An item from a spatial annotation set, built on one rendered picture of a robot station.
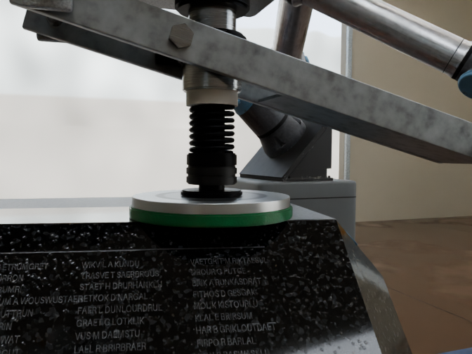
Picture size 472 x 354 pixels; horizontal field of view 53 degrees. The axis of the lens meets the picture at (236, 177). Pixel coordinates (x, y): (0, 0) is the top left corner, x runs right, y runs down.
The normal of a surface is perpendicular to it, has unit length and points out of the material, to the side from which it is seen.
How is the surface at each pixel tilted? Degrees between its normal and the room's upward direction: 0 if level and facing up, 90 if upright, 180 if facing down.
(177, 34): 90
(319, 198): 90
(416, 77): 90
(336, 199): 90
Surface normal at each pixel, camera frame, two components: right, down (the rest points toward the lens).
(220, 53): 0.30, 0.05
